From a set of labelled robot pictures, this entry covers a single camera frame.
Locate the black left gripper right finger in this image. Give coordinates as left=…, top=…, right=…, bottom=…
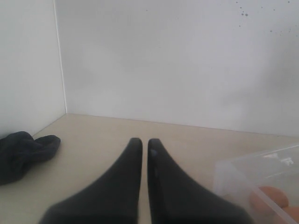
left=147, top=139, right=253, bottom=224

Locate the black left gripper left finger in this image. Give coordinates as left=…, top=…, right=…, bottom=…
left=40, top=138, right=142, bottom=224

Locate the clear plastic storage box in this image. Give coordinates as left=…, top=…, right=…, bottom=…
left=213, top=145, right=299, bottom=224

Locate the brown egg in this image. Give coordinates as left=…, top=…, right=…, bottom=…
left=283, top=206, right=299, bottom=223
left=249, top=186, right=289, bottom=215

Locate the dark crumpled cloth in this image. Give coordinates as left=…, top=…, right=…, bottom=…
left=0, top=131, right=61, bottom=185

